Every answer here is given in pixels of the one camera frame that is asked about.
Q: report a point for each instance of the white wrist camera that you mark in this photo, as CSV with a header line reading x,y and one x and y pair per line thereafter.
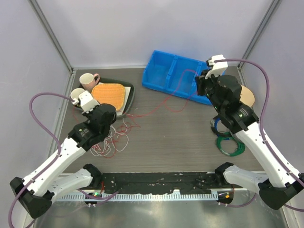
x,y
85,101
217,66

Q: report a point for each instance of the aluminium frame post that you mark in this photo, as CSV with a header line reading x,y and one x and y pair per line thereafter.
x,y
48,29
261,27

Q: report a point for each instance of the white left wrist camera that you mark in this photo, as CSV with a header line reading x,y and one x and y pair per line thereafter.
x,y
85,101

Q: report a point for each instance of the beige decorated ceramic plate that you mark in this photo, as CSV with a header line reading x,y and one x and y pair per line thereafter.
x,y
247,97

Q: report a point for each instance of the dark green plastic tray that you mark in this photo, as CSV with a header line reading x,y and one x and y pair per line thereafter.
x,y
117,93

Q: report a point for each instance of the yellow green ceramic mug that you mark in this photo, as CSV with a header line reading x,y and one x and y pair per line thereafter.
x,y
74,95

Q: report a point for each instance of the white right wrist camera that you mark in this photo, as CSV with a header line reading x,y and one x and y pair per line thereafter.
x,y
217,66

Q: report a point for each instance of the slotted cable duct rail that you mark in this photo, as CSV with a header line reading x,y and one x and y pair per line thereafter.
x,y
175,196

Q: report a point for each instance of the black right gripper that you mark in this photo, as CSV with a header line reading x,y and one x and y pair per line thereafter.
x,y
201,81

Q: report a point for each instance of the aluminium frame post left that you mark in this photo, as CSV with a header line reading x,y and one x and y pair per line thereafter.
x,y
48,29

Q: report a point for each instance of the orange woven mat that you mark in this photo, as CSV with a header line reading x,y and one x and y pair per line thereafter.
x,y
110,95

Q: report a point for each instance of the blue three-compartment plastic bin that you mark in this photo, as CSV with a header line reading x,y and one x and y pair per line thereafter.
x,y
174,75

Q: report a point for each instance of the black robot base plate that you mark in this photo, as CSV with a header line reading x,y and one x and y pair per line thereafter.
x,y
159,183

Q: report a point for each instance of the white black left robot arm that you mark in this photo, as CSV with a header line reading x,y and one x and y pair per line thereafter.
x,y
37,191

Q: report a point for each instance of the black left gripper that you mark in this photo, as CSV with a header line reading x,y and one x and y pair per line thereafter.
x,y
88,115

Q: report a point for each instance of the aluminium frame post right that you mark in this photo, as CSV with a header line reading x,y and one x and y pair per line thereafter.
x,y
261,27

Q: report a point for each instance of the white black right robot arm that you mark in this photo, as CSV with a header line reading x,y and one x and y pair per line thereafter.
x,y
279,183

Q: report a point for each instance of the pink ceramic mug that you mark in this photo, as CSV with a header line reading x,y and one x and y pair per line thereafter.
x,y
89,81

